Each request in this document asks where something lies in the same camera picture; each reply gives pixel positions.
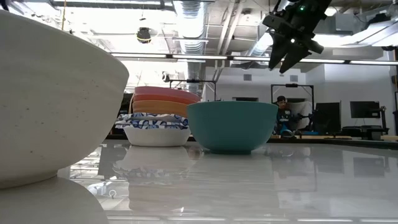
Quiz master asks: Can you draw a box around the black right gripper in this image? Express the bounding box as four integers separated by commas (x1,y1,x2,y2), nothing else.
262,0,333,75

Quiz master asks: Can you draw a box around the green bowl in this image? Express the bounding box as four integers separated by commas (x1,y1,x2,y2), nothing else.
186,100,279,155

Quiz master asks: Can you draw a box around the pink bowl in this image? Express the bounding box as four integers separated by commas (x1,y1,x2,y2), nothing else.
134,85,202,102

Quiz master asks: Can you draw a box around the red bowl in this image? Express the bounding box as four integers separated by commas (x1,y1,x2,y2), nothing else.
132,92,200,106

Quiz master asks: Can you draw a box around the blue patterned paper bowl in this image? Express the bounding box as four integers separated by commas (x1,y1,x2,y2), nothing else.
114,119,192,147
117,111,189,124

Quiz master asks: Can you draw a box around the orange bowl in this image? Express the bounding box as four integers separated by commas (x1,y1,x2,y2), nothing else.
132,99,189,118

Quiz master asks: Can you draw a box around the cream bowl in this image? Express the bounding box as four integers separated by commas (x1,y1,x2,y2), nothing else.
0,9,130,190

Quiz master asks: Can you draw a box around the person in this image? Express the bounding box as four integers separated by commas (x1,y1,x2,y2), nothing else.
273,95,301,138

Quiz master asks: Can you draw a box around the black monitor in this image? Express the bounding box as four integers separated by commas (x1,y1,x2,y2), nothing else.
315,101,342,134
349,100,382,119

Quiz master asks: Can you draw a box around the LED light bar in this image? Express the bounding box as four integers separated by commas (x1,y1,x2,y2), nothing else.
108,52,398,67

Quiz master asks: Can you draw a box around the black background rig frame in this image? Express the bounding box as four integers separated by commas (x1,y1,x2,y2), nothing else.
270,83,315,131
169,78,218,102

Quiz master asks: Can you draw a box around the silver ventilation duct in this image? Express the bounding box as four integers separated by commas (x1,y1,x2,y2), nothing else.
172,0,208,94

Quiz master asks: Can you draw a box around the black aluminium table frame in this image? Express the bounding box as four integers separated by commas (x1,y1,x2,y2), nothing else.
105,133,398,151

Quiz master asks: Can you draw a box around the black dome camera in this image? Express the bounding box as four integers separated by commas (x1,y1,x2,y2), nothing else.
136,27,152,44

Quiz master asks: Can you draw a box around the yellow cable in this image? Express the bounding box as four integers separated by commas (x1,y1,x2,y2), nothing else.
61,0,67,32

